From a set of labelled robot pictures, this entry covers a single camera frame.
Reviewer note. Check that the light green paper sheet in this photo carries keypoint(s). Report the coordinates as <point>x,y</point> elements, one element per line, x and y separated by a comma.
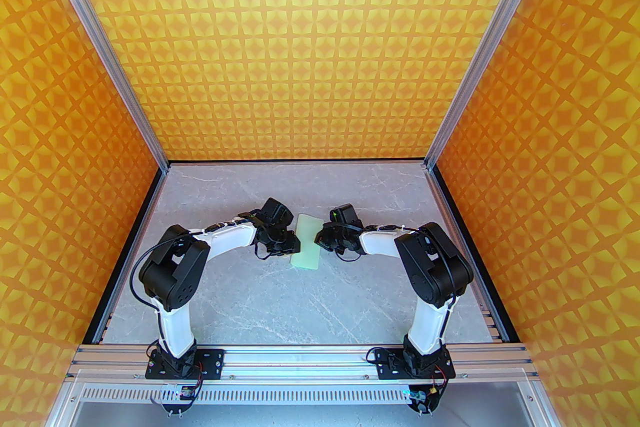
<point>307,240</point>

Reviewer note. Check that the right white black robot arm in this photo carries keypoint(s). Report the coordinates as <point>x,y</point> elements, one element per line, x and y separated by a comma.
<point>435,275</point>

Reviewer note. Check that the thin black edge strip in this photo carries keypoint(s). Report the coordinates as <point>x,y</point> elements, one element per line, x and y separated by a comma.
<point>300,162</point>

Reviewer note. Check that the grooved aluminium mounting rail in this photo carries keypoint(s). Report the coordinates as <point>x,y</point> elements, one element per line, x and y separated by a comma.
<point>300,357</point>

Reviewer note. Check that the table side rail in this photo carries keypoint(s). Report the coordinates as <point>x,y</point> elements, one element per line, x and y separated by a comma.
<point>143,219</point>
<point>454,219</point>

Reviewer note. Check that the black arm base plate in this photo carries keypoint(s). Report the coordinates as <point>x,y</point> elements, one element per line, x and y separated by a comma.
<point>386,365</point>
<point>214,360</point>

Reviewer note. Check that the aluminium corner post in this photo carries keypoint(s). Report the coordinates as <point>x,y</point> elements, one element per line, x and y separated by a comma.
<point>100,39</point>
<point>492,39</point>

